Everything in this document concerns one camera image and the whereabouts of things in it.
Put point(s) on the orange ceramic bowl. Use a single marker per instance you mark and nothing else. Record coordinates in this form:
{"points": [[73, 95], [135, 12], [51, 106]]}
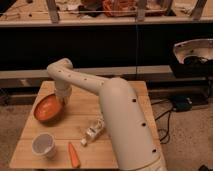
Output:
{"points": [[48, 108]]}

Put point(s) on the clear plastic bottle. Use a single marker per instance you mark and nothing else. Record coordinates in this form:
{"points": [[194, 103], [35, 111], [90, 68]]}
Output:
{"points": [[93, 132]]}

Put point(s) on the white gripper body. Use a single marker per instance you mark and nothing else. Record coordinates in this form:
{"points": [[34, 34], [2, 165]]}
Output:
{"points": [[63, 94]]}

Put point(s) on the long metal shelf rail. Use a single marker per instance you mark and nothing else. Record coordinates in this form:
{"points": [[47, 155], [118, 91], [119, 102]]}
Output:
{"points": [[159, 69]]}

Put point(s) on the white dome device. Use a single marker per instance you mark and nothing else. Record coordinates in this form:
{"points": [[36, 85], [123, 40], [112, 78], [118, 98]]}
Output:
{"points": [[193, 58]]}

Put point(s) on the orange object on shelf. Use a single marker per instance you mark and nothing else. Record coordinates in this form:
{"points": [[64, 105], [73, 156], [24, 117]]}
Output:
{"points": [[119, 8]]}

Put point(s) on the wooden table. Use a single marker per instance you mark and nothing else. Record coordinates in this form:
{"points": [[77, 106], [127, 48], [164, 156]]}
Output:
{"points": [[79, 114]]}

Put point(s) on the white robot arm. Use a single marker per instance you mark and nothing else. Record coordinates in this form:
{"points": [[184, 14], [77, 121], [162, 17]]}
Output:
{"points": [[127, 127]]}

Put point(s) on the orange carrot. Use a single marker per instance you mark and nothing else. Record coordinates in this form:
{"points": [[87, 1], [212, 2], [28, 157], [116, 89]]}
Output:
{"points": [[75, 162]]}

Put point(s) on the white paper cup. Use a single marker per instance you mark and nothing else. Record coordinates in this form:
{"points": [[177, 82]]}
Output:
{"points": [[44, 145]]}

